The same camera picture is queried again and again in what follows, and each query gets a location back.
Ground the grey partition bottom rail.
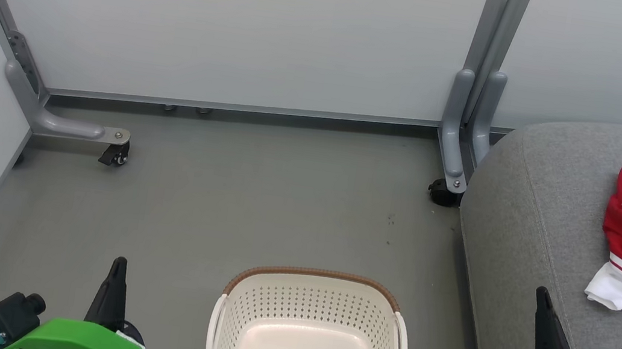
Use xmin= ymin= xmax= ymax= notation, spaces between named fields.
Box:
xmin=45 ymin=64 xmax=514 ymax=161

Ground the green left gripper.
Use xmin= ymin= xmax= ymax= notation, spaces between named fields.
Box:
xmin=3 ymin=242 xmax=159 ymax=349

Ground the black caster wheel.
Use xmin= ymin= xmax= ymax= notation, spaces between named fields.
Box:
xmin=426 ymin=176 xmax=465 ymax=210
xmin=98 ymin=139 xmax=131 ymax=169

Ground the white perforated laundry basket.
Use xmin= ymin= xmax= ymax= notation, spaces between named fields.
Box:
xmin=205 ymin=255 xmax=419 ymax=349

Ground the grey fabric sofa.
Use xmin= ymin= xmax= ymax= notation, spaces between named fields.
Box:
xmin=440 ymin=102 xmax=622 ymax=349

